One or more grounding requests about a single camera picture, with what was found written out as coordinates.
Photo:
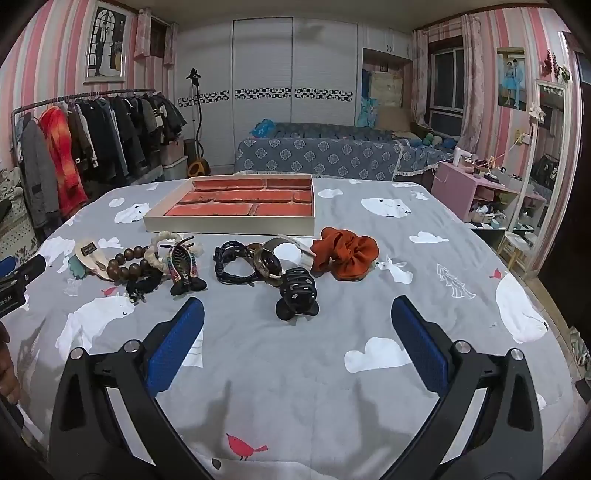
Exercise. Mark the white overhead cabinet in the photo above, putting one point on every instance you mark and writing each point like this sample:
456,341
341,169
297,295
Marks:
385,41

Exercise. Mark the person's left hand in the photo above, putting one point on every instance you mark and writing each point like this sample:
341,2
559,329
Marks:
7,369

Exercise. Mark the garment steamer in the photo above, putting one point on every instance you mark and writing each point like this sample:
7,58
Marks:
199,157

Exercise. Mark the orange lined jewelry tray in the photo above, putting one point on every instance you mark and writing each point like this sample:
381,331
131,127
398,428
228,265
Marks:
235,205

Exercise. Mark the sofa with blue patterned cover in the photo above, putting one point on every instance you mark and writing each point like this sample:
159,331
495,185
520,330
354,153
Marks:
318,152

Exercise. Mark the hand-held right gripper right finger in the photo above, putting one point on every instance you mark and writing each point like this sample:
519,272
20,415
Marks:
420,341

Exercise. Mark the row of hanging dark clothes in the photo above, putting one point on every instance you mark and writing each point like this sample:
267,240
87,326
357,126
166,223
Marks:
124,124

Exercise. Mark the orange scrunchie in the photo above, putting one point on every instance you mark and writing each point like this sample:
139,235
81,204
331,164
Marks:
346,254

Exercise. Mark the metal clothes rack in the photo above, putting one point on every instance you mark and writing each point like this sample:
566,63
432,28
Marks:
69,96

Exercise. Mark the cream fabric scrunchie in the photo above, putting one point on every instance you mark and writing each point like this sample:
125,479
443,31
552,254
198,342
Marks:
154,258

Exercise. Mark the window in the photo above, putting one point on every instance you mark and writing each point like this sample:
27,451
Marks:
447,92

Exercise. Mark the green felt hair accessory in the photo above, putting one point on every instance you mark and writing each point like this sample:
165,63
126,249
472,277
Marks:
77,270

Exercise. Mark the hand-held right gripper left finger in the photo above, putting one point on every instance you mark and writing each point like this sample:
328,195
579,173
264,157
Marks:
178,341

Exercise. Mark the framed wall picture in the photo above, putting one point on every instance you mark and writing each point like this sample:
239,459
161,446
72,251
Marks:
106,41

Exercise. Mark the black claw hair clip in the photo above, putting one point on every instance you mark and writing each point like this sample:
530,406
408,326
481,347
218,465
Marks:
295,288

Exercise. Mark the white storage box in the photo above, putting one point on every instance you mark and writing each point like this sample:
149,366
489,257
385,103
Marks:
175,161

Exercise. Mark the grey printed bed sheet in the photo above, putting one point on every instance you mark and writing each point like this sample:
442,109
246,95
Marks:
286,369

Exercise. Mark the white framed standing mirror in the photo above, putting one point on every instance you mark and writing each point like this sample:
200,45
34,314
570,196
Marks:
545,175

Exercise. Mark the pink cabinet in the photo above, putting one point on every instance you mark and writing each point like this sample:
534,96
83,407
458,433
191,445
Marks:
455,184

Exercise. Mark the blue hanging cloth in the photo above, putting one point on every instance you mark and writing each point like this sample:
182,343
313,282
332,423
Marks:
367,99

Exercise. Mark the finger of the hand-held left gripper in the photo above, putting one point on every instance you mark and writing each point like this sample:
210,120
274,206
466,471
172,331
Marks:
33,267

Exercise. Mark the white round stool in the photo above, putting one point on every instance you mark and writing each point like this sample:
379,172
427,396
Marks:
517,244

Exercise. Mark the wall poster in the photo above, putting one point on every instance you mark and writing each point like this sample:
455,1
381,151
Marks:
511,78

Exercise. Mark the pink floral curtain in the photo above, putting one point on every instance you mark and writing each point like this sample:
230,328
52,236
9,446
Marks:
472,69
421,74

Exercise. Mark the white sliding wardrobe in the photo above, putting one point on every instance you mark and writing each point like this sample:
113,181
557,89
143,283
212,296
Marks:
263,69

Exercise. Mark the grey coat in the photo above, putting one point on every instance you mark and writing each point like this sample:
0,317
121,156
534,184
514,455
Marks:
37,170

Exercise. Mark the orange jacket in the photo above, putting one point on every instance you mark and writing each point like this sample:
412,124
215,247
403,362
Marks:
62,152

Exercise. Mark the red artificial flowers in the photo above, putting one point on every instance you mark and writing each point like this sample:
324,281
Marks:
556,67

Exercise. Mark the black scrunchie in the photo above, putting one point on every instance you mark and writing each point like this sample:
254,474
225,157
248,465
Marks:
143,288

